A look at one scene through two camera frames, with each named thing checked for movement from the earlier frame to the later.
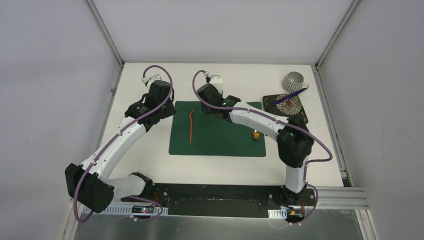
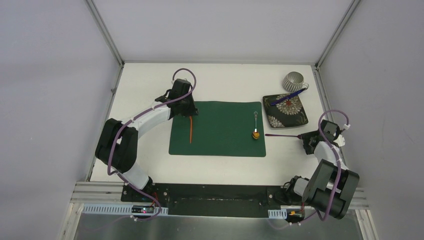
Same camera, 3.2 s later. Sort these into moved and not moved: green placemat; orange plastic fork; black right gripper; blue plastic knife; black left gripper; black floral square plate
Moved: black left gripper; black right gripper
Not moved: green placemat; black floral square plate; orange plastic fork; blue plastic knife
